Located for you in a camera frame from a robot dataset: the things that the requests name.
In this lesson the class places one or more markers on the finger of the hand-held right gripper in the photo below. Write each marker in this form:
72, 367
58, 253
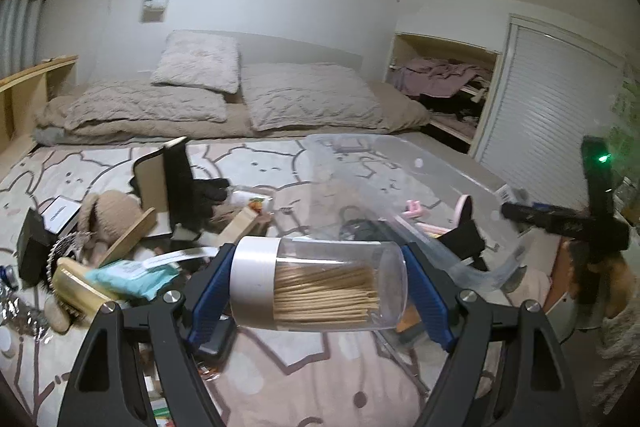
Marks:
545, 216

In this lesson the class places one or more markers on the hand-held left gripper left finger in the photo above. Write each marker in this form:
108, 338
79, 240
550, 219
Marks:
210, 297

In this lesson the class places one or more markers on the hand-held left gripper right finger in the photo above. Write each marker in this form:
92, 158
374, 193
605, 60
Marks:
430, 297

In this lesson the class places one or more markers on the clear toothpick jar white lid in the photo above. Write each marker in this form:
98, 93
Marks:
320, 282

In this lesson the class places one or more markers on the clear plastic storage container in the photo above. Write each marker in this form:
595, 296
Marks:
390, 172

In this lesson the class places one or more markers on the person's right forearm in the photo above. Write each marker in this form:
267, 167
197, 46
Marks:
620, 357

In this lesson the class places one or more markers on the clear bag of dark items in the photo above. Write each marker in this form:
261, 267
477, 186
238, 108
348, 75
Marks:
22, 317

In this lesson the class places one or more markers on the person's right hand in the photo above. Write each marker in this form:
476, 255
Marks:
620, 279

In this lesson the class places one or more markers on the black device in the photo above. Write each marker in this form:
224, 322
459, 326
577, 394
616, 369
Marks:
215, 339

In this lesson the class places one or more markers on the white paper card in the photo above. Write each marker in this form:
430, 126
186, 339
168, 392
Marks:
180, 256

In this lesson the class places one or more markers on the wooden block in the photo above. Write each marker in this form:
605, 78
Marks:
237, 227

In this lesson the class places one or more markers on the teal wipes pack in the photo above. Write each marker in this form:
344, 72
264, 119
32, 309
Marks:
135, 282

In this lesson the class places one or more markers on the wooden board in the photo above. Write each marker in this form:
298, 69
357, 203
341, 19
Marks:
130, 237

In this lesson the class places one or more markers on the colourful snack packet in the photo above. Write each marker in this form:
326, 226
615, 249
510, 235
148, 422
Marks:
252, 202

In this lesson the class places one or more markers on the black glove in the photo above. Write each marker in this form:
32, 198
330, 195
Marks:
212, 189

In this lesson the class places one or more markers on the bear printed blanket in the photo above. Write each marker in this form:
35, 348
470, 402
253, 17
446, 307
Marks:
300, 367

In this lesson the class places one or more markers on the black and beige visor cap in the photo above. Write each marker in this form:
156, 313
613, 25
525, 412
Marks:
177, 187

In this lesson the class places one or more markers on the white louvered door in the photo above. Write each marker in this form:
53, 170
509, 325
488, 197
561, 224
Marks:
550, 97

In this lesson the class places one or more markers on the yellow-green bottle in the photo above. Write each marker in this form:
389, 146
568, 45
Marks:
82, 289

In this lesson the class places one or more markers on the beige plush slipper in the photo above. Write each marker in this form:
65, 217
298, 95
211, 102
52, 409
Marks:
110, 217

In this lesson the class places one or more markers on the beige egg-shaped stone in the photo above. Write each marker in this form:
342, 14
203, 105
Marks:
57, 314

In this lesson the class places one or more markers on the silver pearl tiara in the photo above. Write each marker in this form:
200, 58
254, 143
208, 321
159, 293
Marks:
62, 252

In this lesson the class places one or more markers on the white box black lid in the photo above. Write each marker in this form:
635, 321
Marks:
60, 214

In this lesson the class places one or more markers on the pile of pink clothes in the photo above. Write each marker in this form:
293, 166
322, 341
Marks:
440, 77

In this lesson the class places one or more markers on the beige duvet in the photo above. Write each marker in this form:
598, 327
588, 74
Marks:
400, 117

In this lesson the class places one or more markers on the long quilted grey pillow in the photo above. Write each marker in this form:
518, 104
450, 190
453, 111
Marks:
145, 107

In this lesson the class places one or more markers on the blue bottle silver cap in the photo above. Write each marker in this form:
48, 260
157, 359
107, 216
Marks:
7, 277

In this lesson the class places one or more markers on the white round cap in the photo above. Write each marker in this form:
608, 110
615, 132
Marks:
6, 343

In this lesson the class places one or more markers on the closet niche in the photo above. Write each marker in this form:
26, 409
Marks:
400, 52

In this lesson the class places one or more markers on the square quilted grey pillow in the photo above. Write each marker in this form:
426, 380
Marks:
310, 97

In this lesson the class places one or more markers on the fluffy white pillow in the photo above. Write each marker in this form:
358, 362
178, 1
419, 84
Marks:
197, 62

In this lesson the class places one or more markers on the wooden shelf unit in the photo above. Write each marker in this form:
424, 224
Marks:
30, 82

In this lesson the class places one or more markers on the grey-blue curtain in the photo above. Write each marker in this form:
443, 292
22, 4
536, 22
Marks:
20, 37

